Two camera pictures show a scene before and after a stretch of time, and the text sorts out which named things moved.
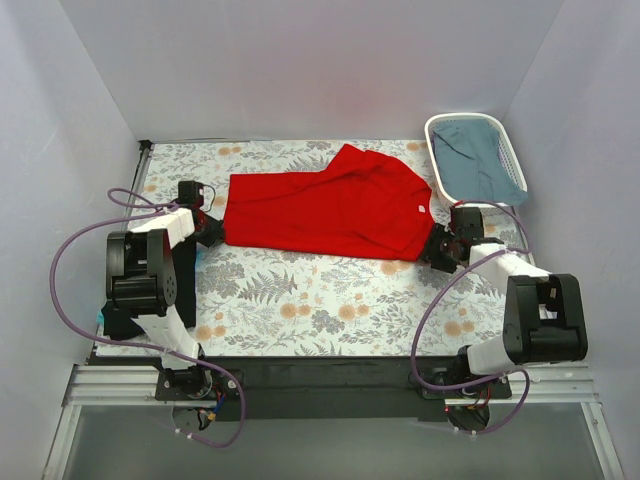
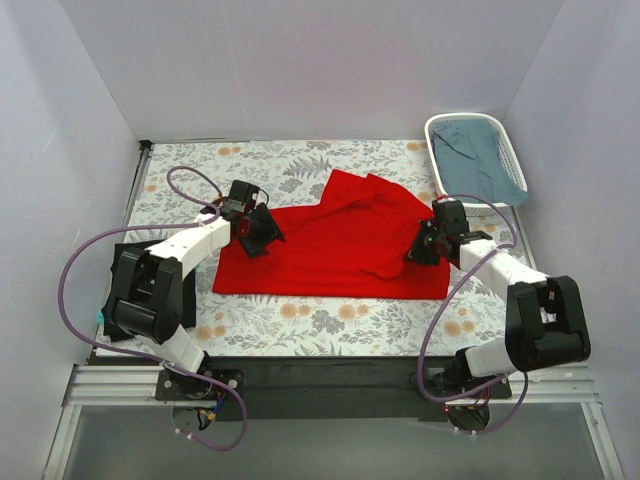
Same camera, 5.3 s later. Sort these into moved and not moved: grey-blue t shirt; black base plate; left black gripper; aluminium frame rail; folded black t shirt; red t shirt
Moved: left black gripper; red t shirt
Not moved: folded black t shirt; black base plate; aluminium frame rail; grey-blue t shirt
